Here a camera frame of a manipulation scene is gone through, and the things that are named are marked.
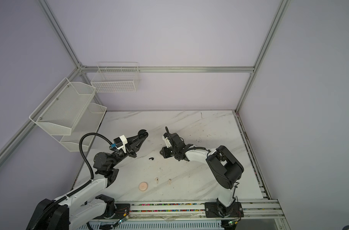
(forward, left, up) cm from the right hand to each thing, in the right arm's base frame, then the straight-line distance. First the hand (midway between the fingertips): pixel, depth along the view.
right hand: (158, 153), depth 89 cm
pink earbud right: (-15, -7, -6) cm, 18 cm away
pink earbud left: (-14, +1, -5) cm, 15 cm away
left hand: (-3, +4, +23) cm, 24 cm away
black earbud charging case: (-3, +4, +26) cm, 26 cm away
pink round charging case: (-18, +8, -5) cm, 20 cm away
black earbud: (0, +5, -5) cm, 7 cm away
